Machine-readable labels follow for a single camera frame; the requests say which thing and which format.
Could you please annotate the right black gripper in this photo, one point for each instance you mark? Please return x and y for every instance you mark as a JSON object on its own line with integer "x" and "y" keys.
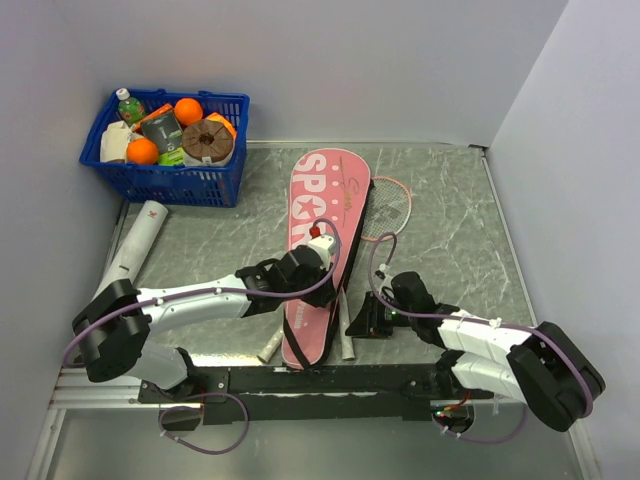
{"x": 368, "y": 322}

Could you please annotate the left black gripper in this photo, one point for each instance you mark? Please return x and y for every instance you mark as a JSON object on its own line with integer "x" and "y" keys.
{"x": 322, "y": 299}

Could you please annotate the pink racket bag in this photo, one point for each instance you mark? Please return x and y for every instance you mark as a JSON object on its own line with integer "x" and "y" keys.
{"x": 329, "y": 183}

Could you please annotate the badminton racket pink shaft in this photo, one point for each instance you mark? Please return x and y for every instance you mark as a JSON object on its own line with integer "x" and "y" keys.
{"x": 388, "y": 209}

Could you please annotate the blue plastic basket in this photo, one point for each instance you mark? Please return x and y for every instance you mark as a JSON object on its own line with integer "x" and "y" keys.
{"x": 174, "y": 185}

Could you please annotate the white shuttlecock tube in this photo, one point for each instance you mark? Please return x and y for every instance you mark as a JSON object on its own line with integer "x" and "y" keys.
{"x": 137, "y": 244}

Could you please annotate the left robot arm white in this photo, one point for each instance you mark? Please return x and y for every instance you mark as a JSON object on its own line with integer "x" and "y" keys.
{"x": 114, "y": 333}

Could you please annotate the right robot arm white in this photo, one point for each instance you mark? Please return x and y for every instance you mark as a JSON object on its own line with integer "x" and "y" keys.
{"x": 539, "y": 367}

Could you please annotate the brown round cake pack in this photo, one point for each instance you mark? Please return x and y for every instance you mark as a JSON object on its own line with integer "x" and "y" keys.
{"x": 207, "y": 144}

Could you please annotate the green small box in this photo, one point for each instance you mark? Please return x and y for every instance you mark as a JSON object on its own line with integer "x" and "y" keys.
{"x": 171, "y": 158}

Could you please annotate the orange snack box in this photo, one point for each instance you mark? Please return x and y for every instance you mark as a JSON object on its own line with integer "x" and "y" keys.
{"x": 217, "y": 117}

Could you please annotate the orange fruit rear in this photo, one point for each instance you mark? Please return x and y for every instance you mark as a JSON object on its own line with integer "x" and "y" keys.
{"x": 188, "y": 111}

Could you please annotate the orange fruit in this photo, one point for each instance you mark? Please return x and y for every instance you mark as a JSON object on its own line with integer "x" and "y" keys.
{"x": 188, "y": 111}
{"x": 142, "y": 151}

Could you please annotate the black product box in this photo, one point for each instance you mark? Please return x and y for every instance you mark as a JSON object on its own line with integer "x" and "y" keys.
{"x": 164, "y": 131}

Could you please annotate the orange fruit front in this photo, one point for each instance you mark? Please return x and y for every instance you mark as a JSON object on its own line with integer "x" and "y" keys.
{"x": 142, "y": 151}

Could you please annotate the orange flat box rear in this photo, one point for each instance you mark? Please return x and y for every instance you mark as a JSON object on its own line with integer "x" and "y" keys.
{"x": 156, "y": 113}

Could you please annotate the cream paper bag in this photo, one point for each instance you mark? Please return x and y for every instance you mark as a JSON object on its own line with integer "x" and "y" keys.
{"x": 114, "y": 142}

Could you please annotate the green drink bottle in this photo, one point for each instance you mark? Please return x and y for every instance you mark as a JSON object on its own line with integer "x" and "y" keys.
{"x": 130, "y": 109}

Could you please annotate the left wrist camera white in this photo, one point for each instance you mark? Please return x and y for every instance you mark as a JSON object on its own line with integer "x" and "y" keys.
{"x": 323, "y": 244}

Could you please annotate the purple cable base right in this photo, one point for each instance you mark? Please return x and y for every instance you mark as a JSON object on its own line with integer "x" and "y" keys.
{"x": 455, "y": 421}

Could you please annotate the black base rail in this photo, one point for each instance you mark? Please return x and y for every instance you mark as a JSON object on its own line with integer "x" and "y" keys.
{"x": 406, "y": 391}

